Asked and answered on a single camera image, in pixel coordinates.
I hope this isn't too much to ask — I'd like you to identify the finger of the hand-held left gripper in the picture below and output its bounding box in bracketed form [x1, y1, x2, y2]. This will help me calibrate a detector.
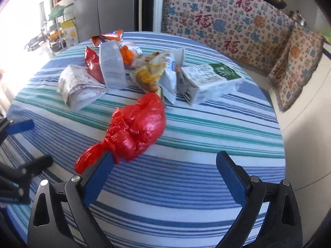
[0, 156, 54, 205]
[0, 117, 35, 145]

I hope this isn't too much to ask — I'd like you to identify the white crumpled paper wrapper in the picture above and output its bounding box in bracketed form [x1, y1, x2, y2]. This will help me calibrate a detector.
[57, 64, 108, 112]

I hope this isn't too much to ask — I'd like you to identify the red plastic bag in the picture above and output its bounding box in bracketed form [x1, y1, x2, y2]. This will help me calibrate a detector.
[75, 92, 167, 175]

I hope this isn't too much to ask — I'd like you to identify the large printed blanket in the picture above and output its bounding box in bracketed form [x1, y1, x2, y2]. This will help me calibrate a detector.
[160, 0, 295, 76]

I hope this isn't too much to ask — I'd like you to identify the steel pot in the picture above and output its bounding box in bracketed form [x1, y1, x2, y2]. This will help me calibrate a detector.
[288, 10, 308, 27]

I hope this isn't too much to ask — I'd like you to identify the orange white wrapper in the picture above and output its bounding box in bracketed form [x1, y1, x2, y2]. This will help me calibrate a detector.
[119, 41, 143, 66]

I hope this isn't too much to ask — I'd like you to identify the blue striped tablecloth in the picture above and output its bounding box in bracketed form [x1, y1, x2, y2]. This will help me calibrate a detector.
[6, 32, 286, 248]

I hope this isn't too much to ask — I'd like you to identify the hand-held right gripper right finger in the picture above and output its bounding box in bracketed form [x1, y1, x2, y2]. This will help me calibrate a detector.
[216, 150, 303, 248]

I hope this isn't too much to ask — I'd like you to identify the metal storage rack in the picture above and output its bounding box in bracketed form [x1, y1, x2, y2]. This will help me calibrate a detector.
[39, 0, 75, 55]

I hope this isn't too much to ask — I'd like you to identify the orange snack packet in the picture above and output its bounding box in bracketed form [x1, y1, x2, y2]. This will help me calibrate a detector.
[90, 29, 124, 47]

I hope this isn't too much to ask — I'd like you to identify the grey refrigerator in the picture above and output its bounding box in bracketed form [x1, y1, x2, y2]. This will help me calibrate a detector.
[72, 0, 141, 44]

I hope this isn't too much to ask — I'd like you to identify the small printed blanket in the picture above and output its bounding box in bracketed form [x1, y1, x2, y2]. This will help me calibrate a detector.
[267, 28, 325, 113]

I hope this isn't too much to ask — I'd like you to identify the yellow rice cracker packet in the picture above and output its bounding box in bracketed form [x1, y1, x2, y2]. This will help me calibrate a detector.
[130, 51, 172, 93]

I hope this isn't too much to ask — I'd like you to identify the white plastic packet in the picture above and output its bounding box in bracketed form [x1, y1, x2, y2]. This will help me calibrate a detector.
[159, 48, 185, 105]

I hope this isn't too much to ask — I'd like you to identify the yellow white cardboard box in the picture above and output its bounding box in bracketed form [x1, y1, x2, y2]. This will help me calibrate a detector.
[60, 19, 78, 47]

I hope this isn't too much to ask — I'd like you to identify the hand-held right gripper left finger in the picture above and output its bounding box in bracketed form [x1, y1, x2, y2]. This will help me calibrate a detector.
[27, 151, 115, 248]

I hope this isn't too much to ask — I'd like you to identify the white milk carton green label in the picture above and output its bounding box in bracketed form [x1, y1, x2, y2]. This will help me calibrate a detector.
[176, 63, 245, 106]

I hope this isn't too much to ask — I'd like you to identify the silver translucent packet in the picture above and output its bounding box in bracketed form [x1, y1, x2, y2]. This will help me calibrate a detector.
[100, 41, 128, 90]

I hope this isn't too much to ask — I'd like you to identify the red snack packet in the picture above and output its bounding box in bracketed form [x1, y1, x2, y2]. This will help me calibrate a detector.
[84, 46, 105, 83]

